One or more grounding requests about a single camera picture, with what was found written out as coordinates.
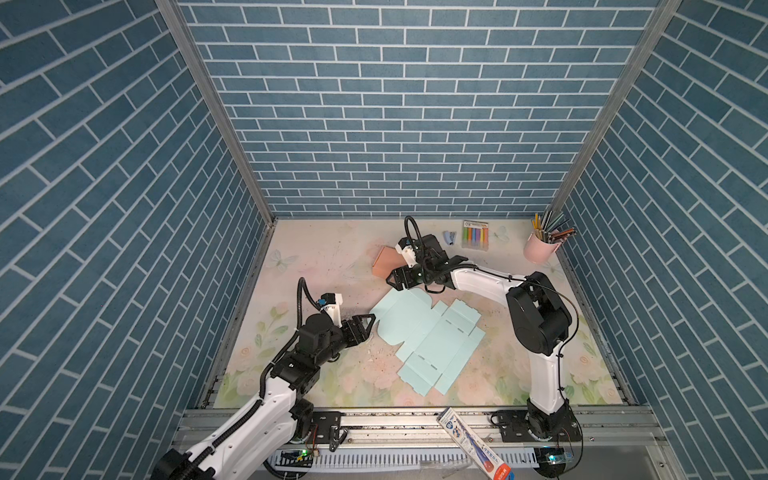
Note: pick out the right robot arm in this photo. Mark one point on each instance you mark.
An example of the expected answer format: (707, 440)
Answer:
(539, 317)

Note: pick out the aluminium mounting rail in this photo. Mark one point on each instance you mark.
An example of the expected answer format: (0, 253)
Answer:
(366, 440)

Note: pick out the light blue cardboard box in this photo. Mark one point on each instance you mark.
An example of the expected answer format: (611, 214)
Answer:
(435, 341)

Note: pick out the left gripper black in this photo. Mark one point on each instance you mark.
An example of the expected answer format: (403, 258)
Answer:
(361, 335)

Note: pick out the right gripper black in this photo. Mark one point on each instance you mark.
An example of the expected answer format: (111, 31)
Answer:
(398, 277)

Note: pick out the pink pencil cup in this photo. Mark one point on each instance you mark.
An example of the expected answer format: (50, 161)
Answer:
(538, 251)

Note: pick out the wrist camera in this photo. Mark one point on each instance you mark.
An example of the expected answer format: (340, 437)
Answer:
(407, 248)
(330, 304)

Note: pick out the coloured marker pack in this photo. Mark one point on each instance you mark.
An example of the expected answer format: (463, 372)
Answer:
(475, 235)

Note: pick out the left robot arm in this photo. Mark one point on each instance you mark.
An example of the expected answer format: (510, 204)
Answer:
(279, 412)

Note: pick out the pink cardboard box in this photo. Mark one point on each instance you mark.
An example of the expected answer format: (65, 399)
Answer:
(386, 261)

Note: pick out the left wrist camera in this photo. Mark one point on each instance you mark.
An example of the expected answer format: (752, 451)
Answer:
(330, 304)

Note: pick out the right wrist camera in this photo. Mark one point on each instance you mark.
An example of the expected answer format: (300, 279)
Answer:
(407, 248)

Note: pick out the toothpaste tube box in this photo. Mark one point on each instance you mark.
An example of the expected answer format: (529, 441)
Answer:
(491, 464)

